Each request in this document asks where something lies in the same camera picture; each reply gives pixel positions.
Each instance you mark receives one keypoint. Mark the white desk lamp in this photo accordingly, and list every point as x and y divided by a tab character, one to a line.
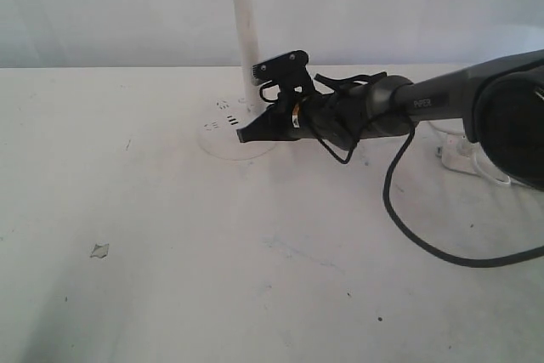
216	132

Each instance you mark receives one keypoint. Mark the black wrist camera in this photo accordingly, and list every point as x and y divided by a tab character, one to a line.
286	71

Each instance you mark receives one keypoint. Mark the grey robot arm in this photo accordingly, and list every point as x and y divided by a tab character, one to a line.
499	102

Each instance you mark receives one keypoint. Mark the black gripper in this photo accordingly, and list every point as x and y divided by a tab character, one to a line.
336	118

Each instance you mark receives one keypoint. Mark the white power strip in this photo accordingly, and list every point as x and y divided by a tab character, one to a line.
463	154

